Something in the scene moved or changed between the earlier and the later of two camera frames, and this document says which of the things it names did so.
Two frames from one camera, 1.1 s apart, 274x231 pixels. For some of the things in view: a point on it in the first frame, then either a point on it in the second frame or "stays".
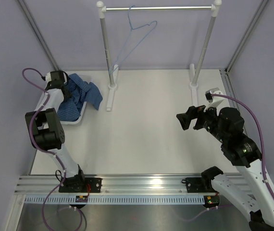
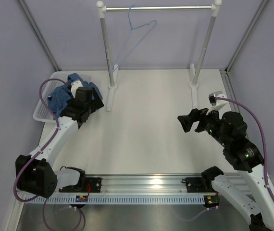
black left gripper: x=68 y=96 -> x=95 y=103
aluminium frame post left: x=38 y=32 stays
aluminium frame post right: x=245 y=36 stays
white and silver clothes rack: x=113 y=70 stays
